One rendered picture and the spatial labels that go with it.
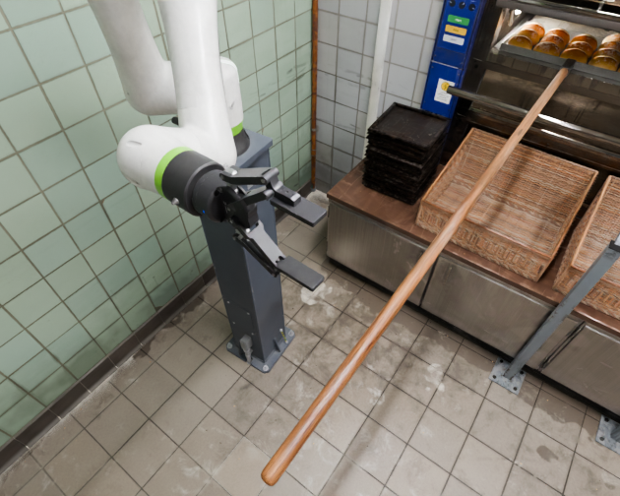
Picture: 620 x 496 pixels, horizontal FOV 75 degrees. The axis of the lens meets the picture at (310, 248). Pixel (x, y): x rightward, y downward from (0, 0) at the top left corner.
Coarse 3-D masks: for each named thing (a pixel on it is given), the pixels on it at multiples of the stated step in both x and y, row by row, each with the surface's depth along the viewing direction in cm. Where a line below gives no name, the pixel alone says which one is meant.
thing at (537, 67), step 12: (492, 48) 171; (492, 60) 170; (504, 60) 168; (516, 60) 165; (528, 60) 164; (540, 60) 164; (528, 72) 165; (540, 72) 162; (552, 72) 160; (576, 72) 157; (576, 84) 158; (588, 84) 155; (600, 84) 153; (612, 84) 151
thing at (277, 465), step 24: (528, 120) 130; (480, 192) 109; (456, 216) 103; (408, 288) 88; (384, 312) 85; (360, 360) 78; (336, 384) 75; (312, 408) 72; (288, 456) 67; (264, 480) 65
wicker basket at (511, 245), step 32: (480, 160) 194; (512, 160) 186; (544, 160) 179; (448, 192) 200; (512, 192) 192; (544, 192) 184; (416, 224) 186; (480, 224) 165; (512, 224) 185; (544, 224) 185; (512, 256) 173; (544, 256) 155
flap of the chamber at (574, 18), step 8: (504, 0) 143; (512, 8) 142; (520, 8) 141; (528, 8) 140; (536, 8) 138; (544, 8) 137; (544, 16) 138; (552, 16) 137; (560, 16) 136; (568, 16) 135; (576, 16) 134; (584, 16) 132; (584, 24) 133; (592, 24) 132; (600, 24) 131; (608, 24) 130; (616, 24) 129
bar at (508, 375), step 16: (464, 96) 149; (480, 96) 146; (512, 112) 142; (560, 128) 136; (576, 128) 133; (608, 144) 131; (608, 256) 129; (592, 272) 136; (576, 288) 144; (560, 304) 154; (576, 304) 148; (560, 320) 156; (544, 336) 166; (528, 352) 177; (496, 368) 201; (512, 368) 190; (512, 384) 195; (608, 432) 181; (608, 448) 177
